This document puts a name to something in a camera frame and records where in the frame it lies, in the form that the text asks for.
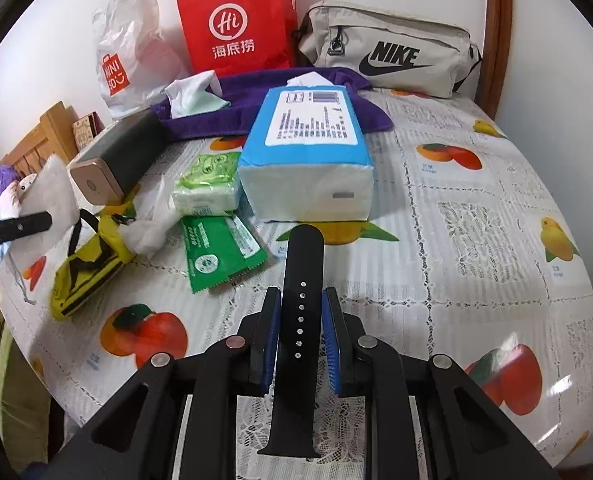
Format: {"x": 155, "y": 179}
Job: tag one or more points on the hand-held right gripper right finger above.
{"x": 334, "y": 345}

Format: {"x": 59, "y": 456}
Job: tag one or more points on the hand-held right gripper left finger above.
{"x": 271, "y": 345}

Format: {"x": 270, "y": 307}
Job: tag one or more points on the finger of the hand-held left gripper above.
{"x": 16, "y": 227}

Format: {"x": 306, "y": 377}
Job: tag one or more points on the yellow mesh pouch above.
{"x": 89, "y": 270}

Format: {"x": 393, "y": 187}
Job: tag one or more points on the green foil packet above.
{"x": 219, "y": 255}

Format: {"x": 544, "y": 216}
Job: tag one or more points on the small green tissue pack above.
{"x": 206, "y": 185}

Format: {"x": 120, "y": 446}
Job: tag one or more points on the white tissue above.
{"x": 191, "y": 97}

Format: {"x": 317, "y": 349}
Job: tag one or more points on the purple plush toy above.
{"x": 2, "y": 180}

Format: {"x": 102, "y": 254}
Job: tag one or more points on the wooden headboard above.
{"x": 41, "y": 140}

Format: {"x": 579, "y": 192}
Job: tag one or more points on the dark green tin box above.
{"x": 121, "y": 152}

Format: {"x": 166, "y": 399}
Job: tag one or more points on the fruit printed tablecloth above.
{"x": 451, "y": 240}

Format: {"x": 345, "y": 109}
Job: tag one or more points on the blue tissue pack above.
{"x": 306, "y": 160}

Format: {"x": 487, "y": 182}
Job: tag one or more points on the white plastic shopping bag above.
{"x": 131, "y": 35}

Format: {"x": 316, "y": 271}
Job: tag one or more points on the purple towel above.
{"x": 246, "y": 87}

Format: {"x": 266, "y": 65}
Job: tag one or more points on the red paper bag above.
{"x": 236, "y": 20}

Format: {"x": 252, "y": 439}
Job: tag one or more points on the grey waist bag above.
{"x": 391, "y": 45}

